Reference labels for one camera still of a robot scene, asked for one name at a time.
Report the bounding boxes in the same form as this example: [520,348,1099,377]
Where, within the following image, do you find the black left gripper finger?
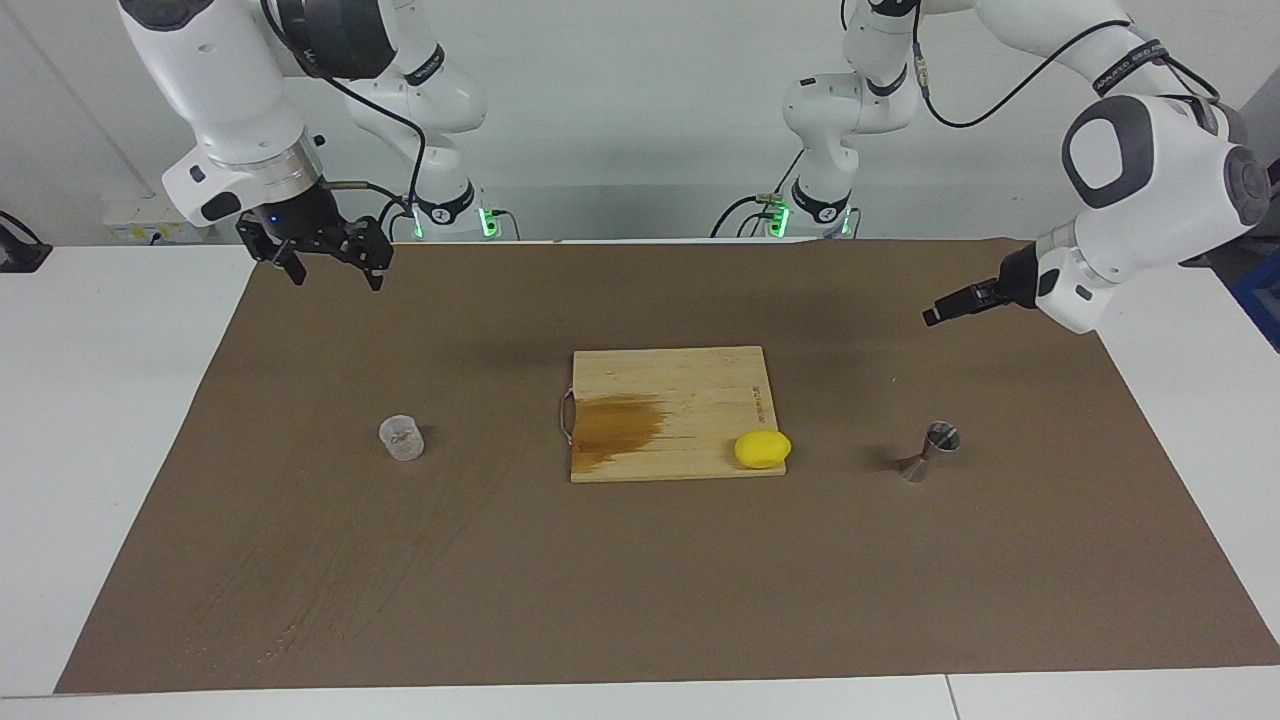
[922,283,1001,327]

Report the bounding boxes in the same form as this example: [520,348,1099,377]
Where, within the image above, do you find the steel jigger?
[898,421,962,484]

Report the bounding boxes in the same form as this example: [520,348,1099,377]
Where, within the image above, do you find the clear plastic cup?
[378,414,425,463]

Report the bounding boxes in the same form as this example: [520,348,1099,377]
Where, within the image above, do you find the yellow lemon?
[734,430,793,470]

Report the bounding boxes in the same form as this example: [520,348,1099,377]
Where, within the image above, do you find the blue box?
[1228,250,1280,353]

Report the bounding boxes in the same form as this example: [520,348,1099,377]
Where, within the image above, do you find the wooden cutting board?
[558,346,788,484]

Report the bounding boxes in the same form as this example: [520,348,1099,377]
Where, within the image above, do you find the grey partition panel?
[1238,78,1280,201]

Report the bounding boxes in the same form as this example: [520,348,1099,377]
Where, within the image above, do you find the brown table mat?
[55,238,1280,694]

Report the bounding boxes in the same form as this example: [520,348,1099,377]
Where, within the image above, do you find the black right base cable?
[375,193,419,243]

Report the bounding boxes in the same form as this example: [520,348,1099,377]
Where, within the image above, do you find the black base cable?
[710,148,806,239]
[375,193,419,243]

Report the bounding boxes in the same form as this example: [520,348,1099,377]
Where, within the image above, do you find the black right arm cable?
[260,0,429,241]

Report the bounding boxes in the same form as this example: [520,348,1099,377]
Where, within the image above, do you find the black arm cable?
[260,0,429,241]
[840,0,1223,131]

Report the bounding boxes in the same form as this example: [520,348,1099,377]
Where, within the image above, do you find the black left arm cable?
[840,0,1223,131]

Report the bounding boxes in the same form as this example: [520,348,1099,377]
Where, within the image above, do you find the white wall socket box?
[103,197,193,244]

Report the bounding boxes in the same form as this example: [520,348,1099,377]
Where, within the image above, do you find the black left base cable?
[710,148,806,239]

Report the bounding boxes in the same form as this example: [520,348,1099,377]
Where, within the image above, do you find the black clamp mount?
[0,210,53,273]

